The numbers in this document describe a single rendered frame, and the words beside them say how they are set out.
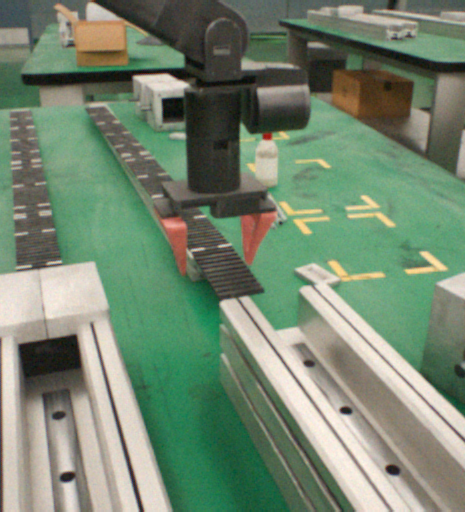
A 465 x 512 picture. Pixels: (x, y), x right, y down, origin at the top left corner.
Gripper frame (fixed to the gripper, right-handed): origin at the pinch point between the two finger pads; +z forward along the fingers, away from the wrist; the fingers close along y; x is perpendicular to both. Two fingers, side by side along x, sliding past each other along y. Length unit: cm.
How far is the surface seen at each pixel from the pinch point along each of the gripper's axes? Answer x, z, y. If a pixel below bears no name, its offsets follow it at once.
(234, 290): -5.9, 0.7, 0.2
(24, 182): 37.2, -0.3, -19.9
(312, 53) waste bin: 412, 33, 214
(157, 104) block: 75, -3, 10
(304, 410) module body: -32.6, -5.3, -4.4
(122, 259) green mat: 11.1, 3.2, -9.0
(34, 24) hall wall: 1076, 47, 19
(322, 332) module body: -22.2, -3.4, 2.1
